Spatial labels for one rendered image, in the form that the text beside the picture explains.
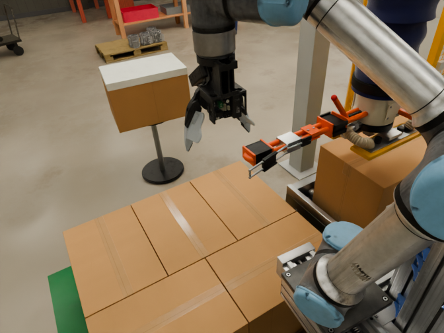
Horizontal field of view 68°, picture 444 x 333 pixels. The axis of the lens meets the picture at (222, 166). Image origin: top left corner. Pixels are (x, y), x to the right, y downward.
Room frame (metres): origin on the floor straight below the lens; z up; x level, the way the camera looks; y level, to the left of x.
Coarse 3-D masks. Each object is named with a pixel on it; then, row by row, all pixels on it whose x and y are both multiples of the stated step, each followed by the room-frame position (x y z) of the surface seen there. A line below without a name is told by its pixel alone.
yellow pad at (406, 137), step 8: (400, 128) 1.18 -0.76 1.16; (376, 136) 1.13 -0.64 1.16; (400, 136) 1.16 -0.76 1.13; (408, 136) 1.16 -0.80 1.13; (416, 136) 1.17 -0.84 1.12; (376, 144) 1.11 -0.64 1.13; (384, 144) 1.11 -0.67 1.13; (392, 144) 1.11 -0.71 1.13; (400, 144) 1.12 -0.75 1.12; (360, 152) 1.08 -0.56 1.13; (368, 152) 1.07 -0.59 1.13; (376, 152) 1.07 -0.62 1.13; (384, 152) 1.07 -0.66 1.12; (368, 160) 1.04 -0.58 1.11
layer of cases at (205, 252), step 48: (192, 192) 1.57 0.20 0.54; (240, 192) 1.54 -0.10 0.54; (96, 240) 1.23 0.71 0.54; (144, 240) 1.21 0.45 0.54; (192, 240) 1.18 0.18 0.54; (240, 240) 1.16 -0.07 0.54; (288, 240) 1.14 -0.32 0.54; (96, 288) 0.93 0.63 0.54; (144, 288) 0.92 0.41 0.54; (192, 288) 0.90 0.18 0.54; (240, 288) 0.88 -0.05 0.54
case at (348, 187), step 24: (336, 144) 1.40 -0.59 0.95; (408, 144) 1.36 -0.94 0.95; (336, 168) 1.29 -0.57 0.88; (360, 168) 1.19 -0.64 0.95; (384, 168) 1.18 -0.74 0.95; (408, 168) 1.17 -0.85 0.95; (336, 192) 1.26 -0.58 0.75; (360, 192) 1.14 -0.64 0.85; (384, 192) 1.05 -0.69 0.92; (336, 216) 1.23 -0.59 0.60; (360, 216) 1.11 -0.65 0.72
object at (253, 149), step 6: (252, 144) 0.98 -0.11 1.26; (258, 144) 0.98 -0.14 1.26; (264, 144) 0.98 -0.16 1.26; (246, 150) 0.95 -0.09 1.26; (252, 150) 0.95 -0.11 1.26; (258, 150) 0.94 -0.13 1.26; (264, 150) 0.94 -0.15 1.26; (270, 150) 0.95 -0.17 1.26; (252, 156) 0.92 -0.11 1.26; (258, 156) 0.92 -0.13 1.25; (264, 156) 0.93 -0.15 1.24; (258, 162) 0.92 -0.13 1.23
